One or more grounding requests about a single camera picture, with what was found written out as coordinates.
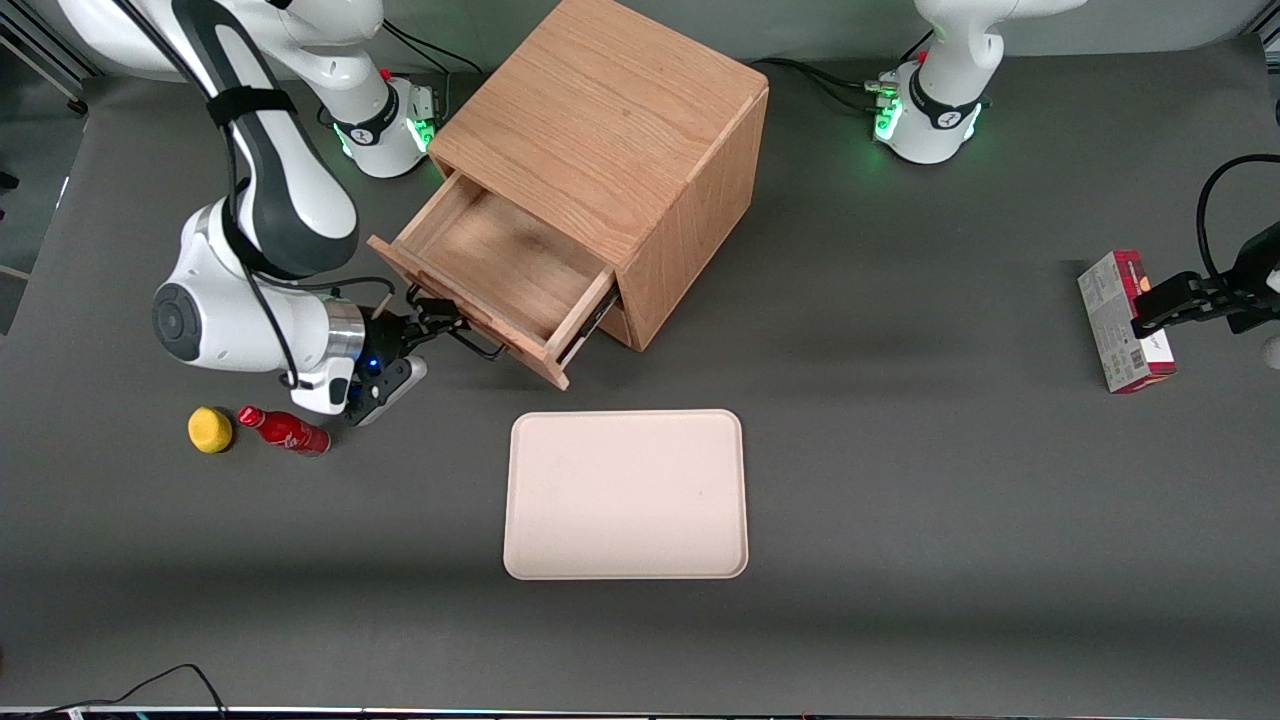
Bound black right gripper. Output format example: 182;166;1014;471
360;298;469;387

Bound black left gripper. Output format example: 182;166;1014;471
1132;221;1280;340

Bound red and grey carton box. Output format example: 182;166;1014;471
1077;249;1178;395

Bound red bottle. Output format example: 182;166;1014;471
237;405;332;458

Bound yellow lemon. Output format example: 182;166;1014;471
187;406;235;455

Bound beige plastic tray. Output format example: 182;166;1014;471
503;409;749;581

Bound wooden cabinet body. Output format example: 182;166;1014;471
428;0;769;351

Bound thick black looped cable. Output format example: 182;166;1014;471
1197;153;1280;284

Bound black cable along right arm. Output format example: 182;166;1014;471
115;0;401;391

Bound black right arm base cables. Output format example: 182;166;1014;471
383;15;484;77

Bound black arm base cables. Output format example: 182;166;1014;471
752;30;936;113
383;15;484;77

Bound black left arm base cables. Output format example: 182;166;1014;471
752;30;936;113

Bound thin black cable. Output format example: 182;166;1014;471
30;663;229;719

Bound aluminium frame profile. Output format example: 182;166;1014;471
0;15;91;116

